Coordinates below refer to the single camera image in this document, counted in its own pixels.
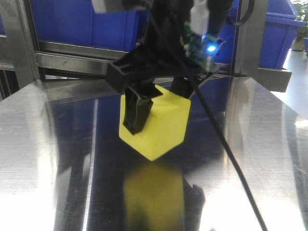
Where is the black cable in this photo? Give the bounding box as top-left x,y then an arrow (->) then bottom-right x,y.
149,14 -> 269,231

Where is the blue plastic bin left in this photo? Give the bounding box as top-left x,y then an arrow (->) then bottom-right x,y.
30,0 -> 146,51

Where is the yellow foam block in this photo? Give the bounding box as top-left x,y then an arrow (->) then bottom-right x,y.
119,85 -> 191,161

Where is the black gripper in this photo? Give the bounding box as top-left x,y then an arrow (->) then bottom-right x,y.
106,0 -> 226,134

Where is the green circuit board camera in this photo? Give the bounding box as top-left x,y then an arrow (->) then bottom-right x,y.
182,21 -> 218,72

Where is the stainless steel shelf rack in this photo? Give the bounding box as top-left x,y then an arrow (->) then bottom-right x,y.
0,0 -> 293,93

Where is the potted green plant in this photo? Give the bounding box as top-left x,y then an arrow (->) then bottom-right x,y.
291,0 -> 308,51

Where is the blue plastic bin right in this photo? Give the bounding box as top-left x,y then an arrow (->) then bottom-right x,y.
259,0 -> 305,69

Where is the white usb connector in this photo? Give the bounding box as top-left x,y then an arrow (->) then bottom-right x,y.
190,0 -> 209,36

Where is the blue plastic bin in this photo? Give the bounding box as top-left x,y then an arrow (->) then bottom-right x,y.
259,0 -> 305,69
30,0 -> 146,51

